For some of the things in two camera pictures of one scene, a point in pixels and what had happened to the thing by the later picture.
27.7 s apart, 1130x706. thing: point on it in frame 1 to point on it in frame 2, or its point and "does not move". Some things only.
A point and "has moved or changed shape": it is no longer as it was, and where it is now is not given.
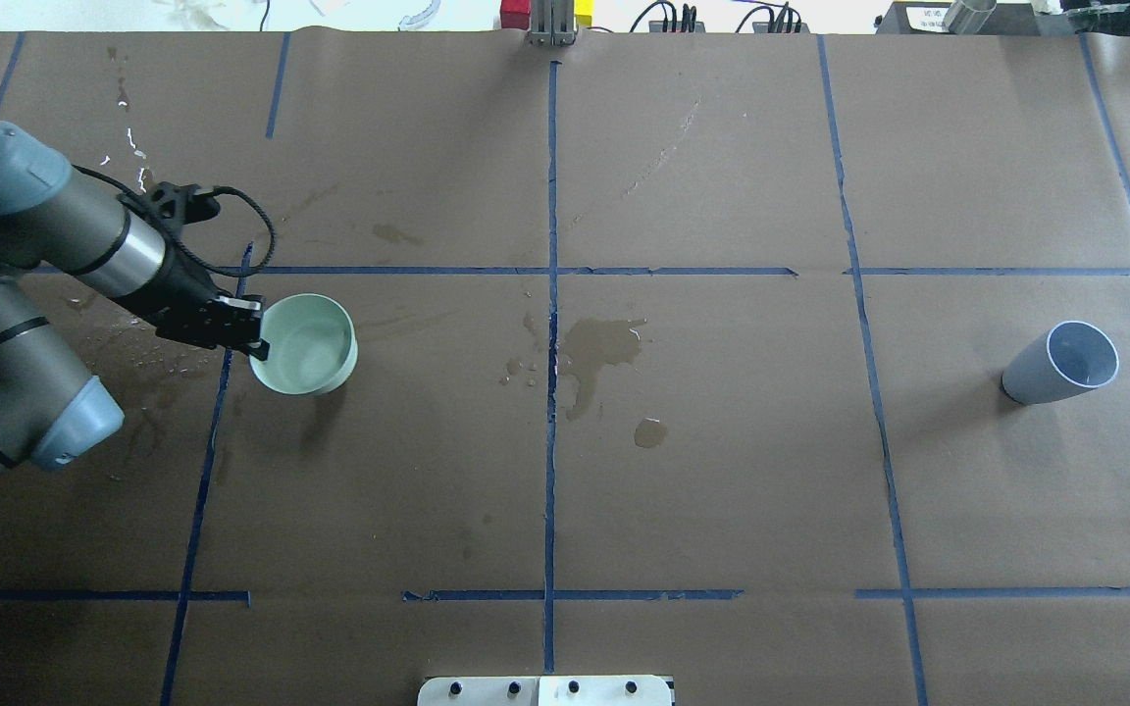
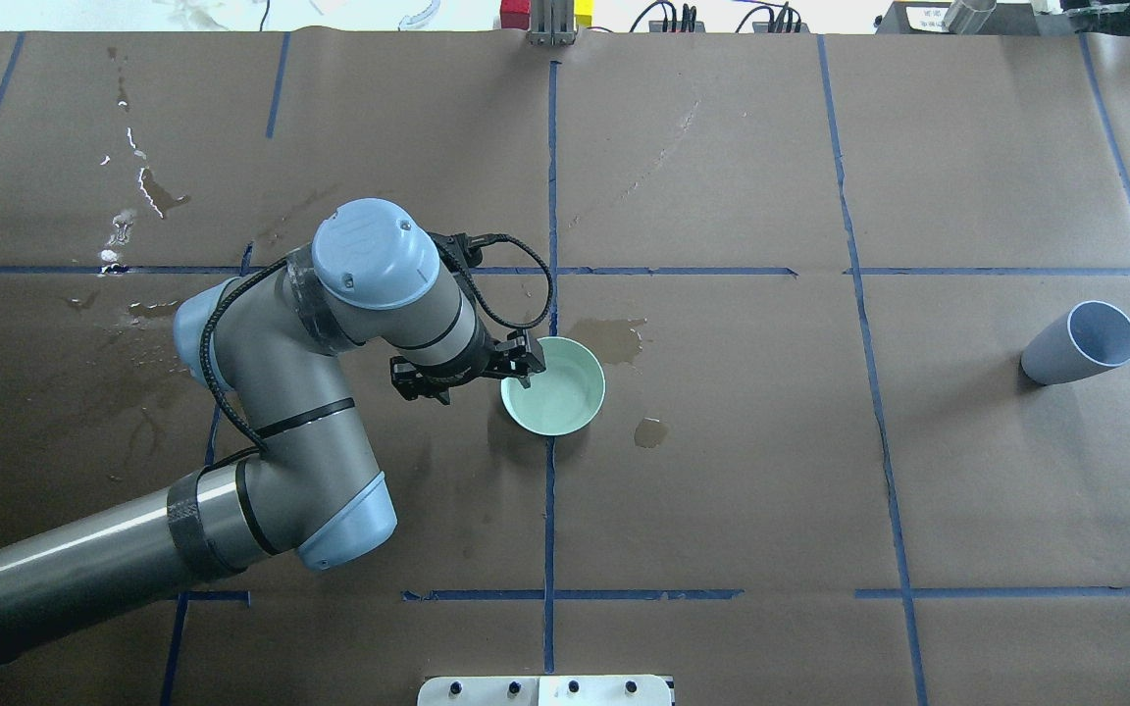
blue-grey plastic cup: (1073, 357) has moved or changed shape
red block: (515, 14) does not move
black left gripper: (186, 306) to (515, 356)
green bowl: (313, 345) has moved or changed shape
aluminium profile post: (552, 24) does not move
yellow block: (584, 12) does not move
